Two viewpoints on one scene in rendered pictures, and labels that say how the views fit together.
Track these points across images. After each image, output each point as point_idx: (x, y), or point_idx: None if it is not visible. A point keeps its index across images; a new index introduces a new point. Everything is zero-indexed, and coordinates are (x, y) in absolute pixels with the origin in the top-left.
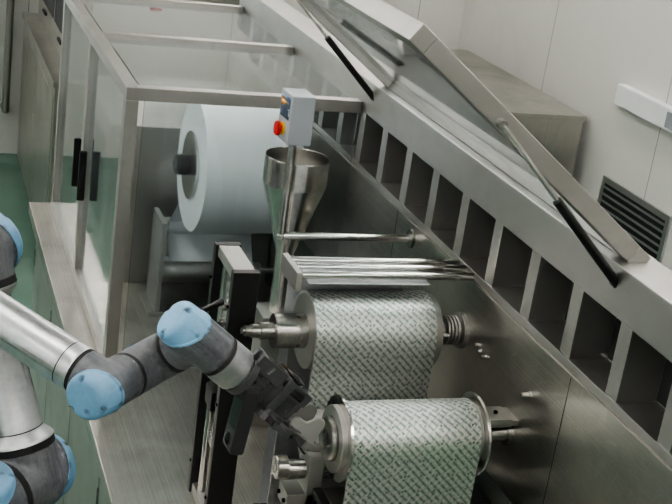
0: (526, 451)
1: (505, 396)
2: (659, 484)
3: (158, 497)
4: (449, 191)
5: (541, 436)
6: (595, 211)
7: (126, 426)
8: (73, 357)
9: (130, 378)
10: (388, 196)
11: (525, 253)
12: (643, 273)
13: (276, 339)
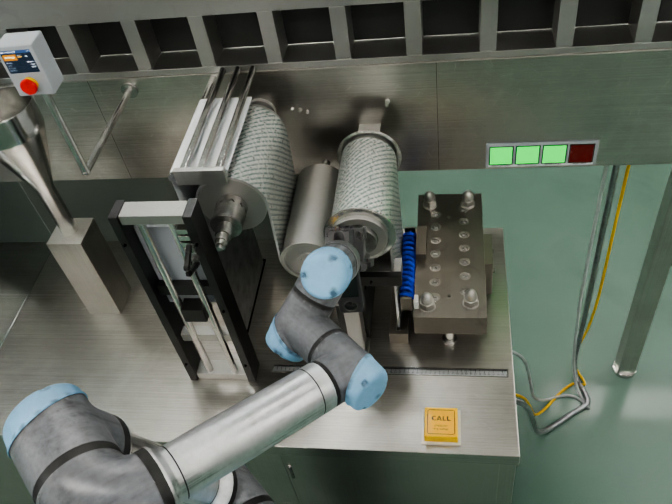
0: (401, 135)
1: (353, 119)
2: (572, 68)
3: (197, 404)
4: (143, 29)
5: (415, 116)
6: None
7: None
8: (329, 382)
9: (356, 343)
10: None
11: (281, 21)
12: None
13: (240, 228)
